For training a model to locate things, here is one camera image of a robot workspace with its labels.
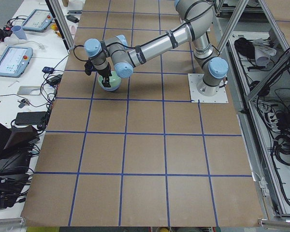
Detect green bowl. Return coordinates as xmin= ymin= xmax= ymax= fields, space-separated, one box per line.
xmin=98 ymin=71 xmax=121 ymax=85

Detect white paper roll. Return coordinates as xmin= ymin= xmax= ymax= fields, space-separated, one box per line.
xmin=252 ymin=39 xmax=276 ymax=67

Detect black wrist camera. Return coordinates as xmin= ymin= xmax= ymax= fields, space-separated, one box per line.
xmin=84 ymin=60 xmax=95 ymax=76

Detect far teach pendant tablet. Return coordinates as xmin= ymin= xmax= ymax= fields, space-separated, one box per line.
xmin=22 ymin=9 xmax=53 ymax=32

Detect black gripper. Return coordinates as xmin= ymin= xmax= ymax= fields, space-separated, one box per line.
xmin=96 ymin=64 xmax=112 ymax=87

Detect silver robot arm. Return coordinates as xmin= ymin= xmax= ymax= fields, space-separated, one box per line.
xmin=84 ymin=0 xmax=228 ymax=94

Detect teach pendant tablet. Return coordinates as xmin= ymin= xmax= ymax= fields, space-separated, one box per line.
xmin=22 ymin=9 xmax=53 ymax=32
xmin=0 ymin=46 xmax=33 ymax=78

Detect small blue black box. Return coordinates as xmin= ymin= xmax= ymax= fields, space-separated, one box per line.
xmin=42 ymin=66 xmax=55 ymax=74

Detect black power adapter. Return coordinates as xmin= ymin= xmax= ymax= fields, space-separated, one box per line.
xmin=14 ymin=111 xmax=46 ymax=126

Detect aluminium frame post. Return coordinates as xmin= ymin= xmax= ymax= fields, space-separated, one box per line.
xmin=45 ymin=0 xmax=75 ymax=50

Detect coiled black cables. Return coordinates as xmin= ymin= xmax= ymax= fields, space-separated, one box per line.
xmin=272 ymin=131 xmax=290 ymax=167

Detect blue plastic cup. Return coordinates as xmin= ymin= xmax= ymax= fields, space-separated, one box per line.
xmin=11 ymin=25 xmax=27 ymax=40

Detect blue bowl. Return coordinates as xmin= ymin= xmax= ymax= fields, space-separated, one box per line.
xmin=100 ymin=83 xmax=120 ymax=92

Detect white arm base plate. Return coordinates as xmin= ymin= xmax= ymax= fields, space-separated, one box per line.
xmin=188 ymin=73 xmax=229 ymax=104

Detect near teach pendant tablet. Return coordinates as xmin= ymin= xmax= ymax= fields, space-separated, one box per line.
xmin=0 ymin=46 xmax=33 ymax=78

